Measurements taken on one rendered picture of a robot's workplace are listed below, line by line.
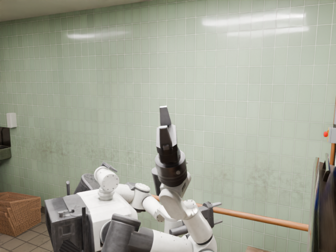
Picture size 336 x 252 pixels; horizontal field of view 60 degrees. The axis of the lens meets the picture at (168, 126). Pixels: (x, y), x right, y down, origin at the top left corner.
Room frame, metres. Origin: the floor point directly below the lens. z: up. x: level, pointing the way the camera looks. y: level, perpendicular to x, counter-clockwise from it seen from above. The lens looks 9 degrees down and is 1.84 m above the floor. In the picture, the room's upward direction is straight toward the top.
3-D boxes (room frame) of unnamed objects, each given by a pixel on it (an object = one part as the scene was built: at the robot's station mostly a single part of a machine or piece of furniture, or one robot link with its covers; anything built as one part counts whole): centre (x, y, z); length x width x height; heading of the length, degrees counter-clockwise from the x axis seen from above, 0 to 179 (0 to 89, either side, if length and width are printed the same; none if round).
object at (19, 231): (3.43, 1.99, 0.14); 0.56 x 0.49 x 0.28; 69
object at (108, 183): (1.04, 0.23, 1.47); 0.10 x 0.07 x 0.09; 29
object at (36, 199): (3.43, 1.98, 0.32); 0.56 x 0.49 x 0.28; 71
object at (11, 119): (3.98, 2.16, 1.28); 0.09 x 0.09 x 0.20; 63
